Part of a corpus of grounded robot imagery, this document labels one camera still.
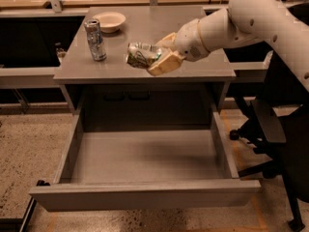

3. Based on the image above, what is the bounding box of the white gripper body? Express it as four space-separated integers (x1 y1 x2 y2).
174 19 210 62

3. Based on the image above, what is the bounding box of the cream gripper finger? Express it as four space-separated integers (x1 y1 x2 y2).
147 51 184 76
155 32 176 48

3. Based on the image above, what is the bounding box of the green white 7up can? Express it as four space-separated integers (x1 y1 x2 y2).
126 43 163 69

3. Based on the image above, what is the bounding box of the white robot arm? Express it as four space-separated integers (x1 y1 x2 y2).
148 0 309 90

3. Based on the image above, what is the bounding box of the grey cabinet counter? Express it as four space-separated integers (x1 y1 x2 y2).
54 6 236 108

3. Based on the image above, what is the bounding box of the tall silver blue can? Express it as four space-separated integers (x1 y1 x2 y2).
84 18 106 61

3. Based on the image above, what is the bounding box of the grey open drawer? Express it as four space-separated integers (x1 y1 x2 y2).
28 95 262 213

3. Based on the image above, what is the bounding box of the white bowl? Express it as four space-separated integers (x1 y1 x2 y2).
95 12 126 34

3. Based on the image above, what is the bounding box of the black office chair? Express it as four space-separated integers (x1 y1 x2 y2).
230 53 309 232

